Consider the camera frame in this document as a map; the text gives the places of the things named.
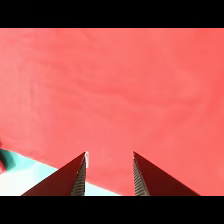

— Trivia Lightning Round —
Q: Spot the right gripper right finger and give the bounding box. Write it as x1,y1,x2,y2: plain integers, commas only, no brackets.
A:
132,151,200,197

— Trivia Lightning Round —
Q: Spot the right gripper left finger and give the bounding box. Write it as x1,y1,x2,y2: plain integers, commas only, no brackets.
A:
21,151,89,197

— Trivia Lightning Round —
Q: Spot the red T-shirt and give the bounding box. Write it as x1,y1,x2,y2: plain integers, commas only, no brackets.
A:
0,27,224,197

